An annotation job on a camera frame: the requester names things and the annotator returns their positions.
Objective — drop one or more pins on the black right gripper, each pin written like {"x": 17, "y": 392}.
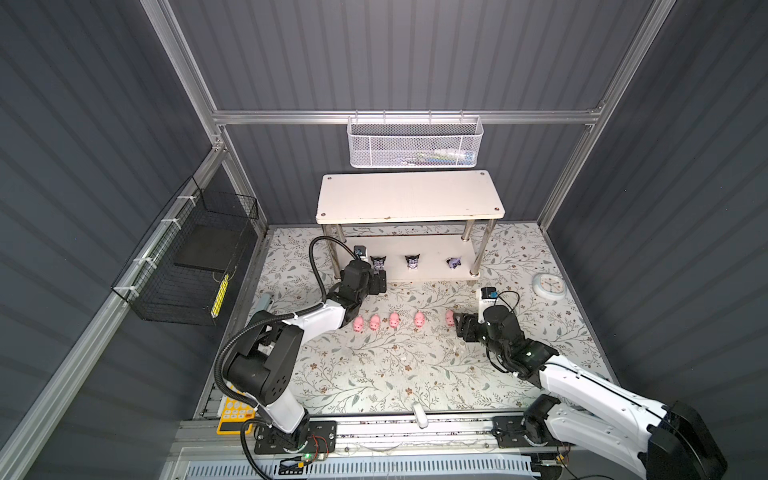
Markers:
{"x": 468, "y": 322}

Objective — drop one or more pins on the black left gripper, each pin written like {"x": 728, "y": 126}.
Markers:
{"x": 377, "y": 286}

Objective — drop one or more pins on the purple black-bow figure toy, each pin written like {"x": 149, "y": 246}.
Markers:
{"x": 454, "y": 262}

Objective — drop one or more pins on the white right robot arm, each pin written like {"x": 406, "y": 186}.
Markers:
{"x": 649, "y": 438}

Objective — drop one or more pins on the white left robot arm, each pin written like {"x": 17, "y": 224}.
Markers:
{"x": 256, "y": 365}

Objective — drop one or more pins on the white two-tier shelf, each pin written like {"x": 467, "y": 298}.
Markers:
{"x": 467, "y": 196}

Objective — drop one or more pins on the white and blue clock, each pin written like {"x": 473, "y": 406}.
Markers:
{"x": 549, "y": 286}

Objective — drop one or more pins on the light blue eraser block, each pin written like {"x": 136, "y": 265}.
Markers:
{"x": 264, "y": 302}

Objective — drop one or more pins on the yellow perforated board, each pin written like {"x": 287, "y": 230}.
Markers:
{"x": 232, "y": 415}

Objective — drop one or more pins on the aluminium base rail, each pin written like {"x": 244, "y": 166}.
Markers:
{"x": 451, "y": 445}

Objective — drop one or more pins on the white wire basket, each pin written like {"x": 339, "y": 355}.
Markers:
{"x": 405, "y": 144}

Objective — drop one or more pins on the black wire basket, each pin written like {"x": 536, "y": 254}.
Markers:
{"x": 188, "y": 273}

